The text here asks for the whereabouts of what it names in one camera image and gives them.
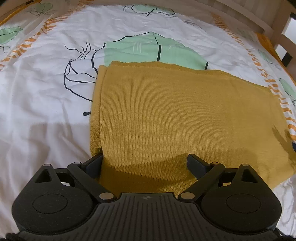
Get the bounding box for mustard yellow knit sweater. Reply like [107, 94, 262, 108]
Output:
[89, 61, 296, 195]

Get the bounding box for white leaf-print bed cover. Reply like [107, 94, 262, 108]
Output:
[0, 0, 296, 237]

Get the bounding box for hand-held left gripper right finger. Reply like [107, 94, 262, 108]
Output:
[177, 153, 258, 203]

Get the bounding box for orange bed sheet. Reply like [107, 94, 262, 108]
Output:
[255, 32, 296, 72]

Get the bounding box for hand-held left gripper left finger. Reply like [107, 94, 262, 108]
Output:
[34, 154, 115, 203]

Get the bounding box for light wooden bed frame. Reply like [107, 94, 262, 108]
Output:
[129, 0, 296, 65]

